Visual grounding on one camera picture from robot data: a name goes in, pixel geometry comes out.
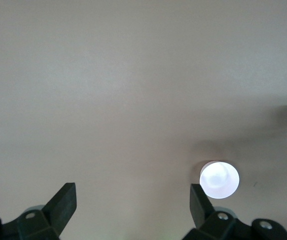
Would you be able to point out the pink bowl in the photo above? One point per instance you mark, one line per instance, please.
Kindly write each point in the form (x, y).
(221, 180)

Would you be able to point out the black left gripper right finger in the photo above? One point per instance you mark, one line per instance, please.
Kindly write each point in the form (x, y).
(201, 212)

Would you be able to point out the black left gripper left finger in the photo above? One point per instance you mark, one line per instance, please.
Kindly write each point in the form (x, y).
(61, 207)

